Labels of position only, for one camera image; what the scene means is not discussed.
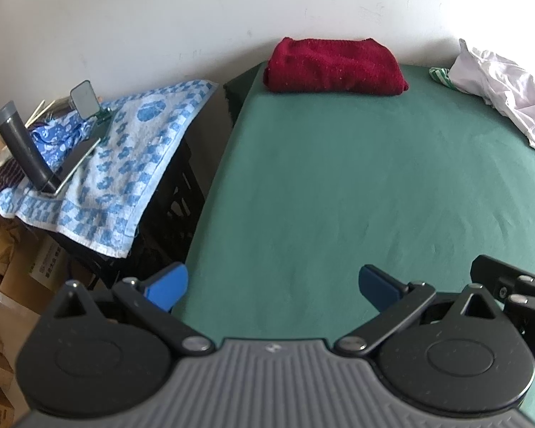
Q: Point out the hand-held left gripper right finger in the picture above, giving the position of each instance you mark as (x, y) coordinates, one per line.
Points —
(376, 283)

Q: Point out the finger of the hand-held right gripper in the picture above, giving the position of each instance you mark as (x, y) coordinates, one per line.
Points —
(512, 283)

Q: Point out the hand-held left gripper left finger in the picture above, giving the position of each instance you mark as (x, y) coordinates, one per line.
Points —
(169, 283)

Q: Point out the dark red knitted sweater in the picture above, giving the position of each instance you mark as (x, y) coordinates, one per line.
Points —
(334, 67)

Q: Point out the black plastic crate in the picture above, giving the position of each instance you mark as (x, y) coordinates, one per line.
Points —
(182, 187)

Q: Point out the blue floral white towel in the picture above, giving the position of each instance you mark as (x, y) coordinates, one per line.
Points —
(129, 165)

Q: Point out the labelled cardboard box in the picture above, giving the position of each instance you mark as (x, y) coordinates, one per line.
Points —
(37, 272)

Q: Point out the blue patterned fabric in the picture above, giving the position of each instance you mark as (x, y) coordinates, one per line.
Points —
(55, 136)

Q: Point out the white shirt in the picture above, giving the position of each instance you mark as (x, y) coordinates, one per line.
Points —
(512, 84)

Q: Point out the grey cylindrical bottle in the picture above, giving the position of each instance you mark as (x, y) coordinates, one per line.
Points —
(24, 147)

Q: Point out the small grey mirror on stand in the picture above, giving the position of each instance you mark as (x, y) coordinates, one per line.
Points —
(84, 98)

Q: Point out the thin wooden sticks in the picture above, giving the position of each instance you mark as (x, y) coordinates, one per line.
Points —
(44, 109)

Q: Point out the green striped white cloth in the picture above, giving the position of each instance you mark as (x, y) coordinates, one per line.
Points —
(441, 78)

